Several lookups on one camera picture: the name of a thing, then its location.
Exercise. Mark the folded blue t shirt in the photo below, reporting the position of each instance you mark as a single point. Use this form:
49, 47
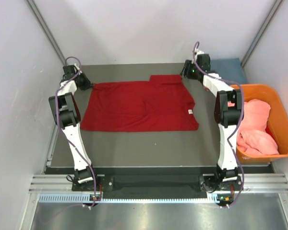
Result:
229, 69

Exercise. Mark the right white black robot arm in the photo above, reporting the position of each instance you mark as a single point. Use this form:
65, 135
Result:
228, 113

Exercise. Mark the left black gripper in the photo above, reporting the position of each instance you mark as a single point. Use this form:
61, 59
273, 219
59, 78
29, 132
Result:
87, 83

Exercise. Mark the orange plastic bin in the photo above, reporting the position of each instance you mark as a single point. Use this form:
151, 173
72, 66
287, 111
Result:
277, 123

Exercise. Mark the grey slotted cable duct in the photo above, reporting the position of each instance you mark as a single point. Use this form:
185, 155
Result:
89, 199

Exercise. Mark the red t shirt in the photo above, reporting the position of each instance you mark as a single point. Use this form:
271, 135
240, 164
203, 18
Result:
161, 103

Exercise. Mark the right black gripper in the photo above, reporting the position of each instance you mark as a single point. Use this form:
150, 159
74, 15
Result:
186, 72

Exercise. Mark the crumpled pink t shirt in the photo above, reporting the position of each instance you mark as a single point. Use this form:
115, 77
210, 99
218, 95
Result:
252, 137

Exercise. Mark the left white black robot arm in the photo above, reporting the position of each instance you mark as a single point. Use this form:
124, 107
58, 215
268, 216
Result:
67, 118

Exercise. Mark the aluminium frame post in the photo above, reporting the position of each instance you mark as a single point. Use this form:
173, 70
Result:
260, 33
46, 30

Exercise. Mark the right aluminium frame post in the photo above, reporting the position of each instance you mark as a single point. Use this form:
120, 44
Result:
260, 33

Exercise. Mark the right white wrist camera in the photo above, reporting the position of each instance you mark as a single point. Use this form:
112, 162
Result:
198, 52

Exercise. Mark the left aluminium frame post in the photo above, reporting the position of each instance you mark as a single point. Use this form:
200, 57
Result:
46, 30

